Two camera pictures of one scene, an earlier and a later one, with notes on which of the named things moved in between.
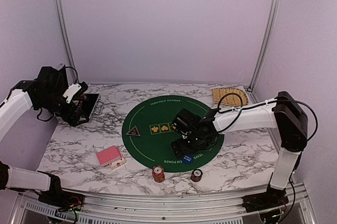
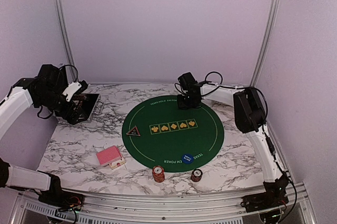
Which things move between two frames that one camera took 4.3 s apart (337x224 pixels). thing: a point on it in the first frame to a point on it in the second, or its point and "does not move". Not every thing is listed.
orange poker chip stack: x=158 y=173 does not move
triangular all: x=134 y=131 does not move
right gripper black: x=185 y=150 to x=181 y=105
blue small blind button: x=187 y=159 does not move
